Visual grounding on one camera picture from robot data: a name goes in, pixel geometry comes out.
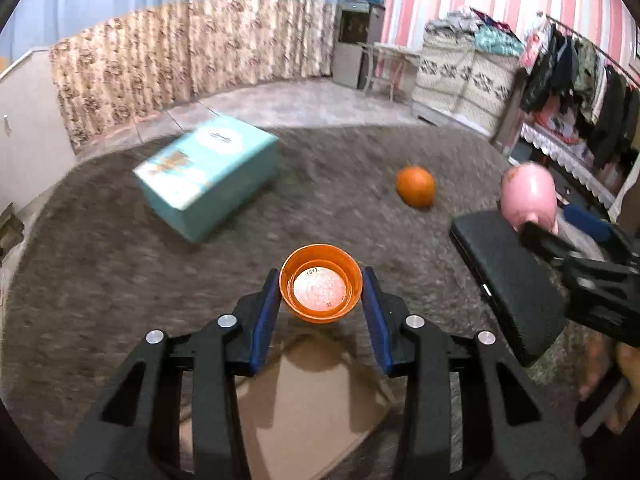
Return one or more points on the lace-trimmed low shelf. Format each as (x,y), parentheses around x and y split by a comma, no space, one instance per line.
(565,152)

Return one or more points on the row of hanging clothes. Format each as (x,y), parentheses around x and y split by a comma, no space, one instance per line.
(605,105)

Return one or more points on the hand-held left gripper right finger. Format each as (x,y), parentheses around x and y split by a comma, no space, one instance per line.
(375,320)

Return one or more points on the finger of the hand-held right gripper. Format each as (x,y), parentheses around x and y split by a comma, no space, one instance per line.
(542,242)
(587,222)

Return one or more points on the blue floral curtain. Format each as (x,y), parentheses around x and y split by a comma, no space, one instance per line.
(200,45)

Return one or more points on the teal tissue box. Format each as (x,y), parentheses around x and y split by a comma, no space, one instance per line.
(200,185)

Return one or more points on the patterned cloth cover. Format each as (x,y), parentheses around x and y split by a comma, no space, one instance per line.
(450,75)

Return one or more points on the pile of clothes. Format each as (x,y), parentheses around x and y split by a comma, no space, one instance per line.
(495,40)

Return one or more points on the pink plastic bag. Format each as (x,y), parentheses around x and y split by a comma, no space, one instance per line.
(532,50)

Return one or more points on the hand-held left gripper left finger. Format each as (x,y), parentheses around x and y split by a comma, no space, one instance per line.
(262,320)

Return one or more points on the person's right hand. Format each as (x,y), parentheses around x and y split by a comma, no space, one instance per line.
(631,390)

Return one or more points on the small white table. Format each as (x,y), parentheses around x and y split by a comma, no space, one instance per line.
(395,50)

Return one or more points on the metal clothes rack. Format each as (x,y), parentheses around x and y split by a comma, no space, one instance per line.
(615,67)

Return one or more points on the brown cardboard box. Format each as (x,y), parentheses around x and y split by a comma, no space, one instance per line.
(310,410)

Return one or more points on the grey shaggy blanket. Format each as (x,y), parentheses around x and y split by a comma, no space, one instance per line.
(125,285)

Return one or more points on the white cabinet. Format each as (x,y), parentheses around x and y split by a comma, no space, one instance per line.
(30,135)

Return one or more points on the orange plastic cup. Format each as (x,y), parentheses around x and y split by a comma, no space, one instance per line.
(320,260)

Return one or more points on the orange fruit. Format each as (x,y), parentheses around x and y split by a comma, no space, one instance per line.
(416,186)

